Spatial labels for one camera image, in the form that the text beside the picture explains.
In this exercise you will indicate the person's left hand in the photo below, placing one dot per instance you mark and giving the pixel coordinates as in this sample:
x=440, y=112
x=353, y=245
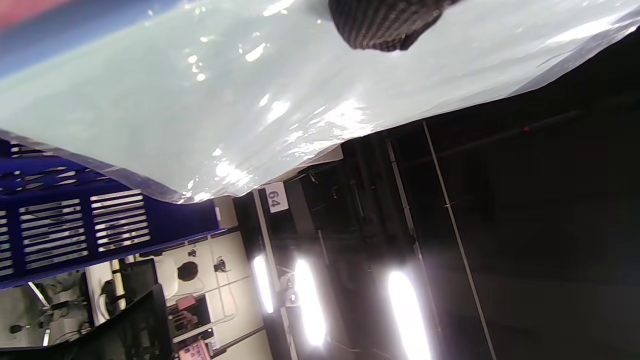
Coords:
x=385, y=25

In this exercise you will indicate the clear plastic file folder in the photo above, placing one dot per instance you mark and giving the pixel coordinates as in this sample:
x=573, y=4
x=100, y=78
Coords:
x=300, y=135

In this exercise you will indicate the blue folder slide bar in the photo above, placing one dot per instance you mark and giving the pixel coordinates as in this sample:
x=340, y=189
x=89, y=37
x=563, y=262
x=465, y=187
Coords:
x=60, y=35

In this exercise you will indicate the pink paper stack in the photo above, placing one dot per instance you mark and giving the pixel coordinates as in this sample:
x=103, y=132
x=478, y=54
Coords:
x=20, y=10

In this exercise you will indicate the blue plastic file rack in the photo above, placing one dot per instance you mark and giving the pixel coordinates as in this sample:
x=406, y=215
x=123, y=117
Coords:
x=165, y=225

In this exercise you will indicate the white number sign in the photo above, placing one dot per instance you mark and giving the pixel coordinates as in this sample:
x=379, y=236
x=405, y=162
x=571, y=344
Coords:
x=276, y=197

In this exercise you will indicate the ceiling light panel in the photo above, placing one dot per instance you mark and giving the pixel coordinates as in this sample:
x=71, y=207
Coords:
x=407, y=315
x=310, y=300
x=263, y=282

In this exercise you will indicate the pink screen monitor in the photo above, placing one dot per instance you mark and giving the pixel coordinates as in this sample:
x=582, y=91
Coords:
x=195, y=351

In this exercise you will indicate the black mesh-back office chair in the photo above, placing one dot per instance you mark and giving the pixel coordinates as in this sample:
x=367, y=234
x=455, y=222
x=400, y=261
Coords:
x=130, y=325

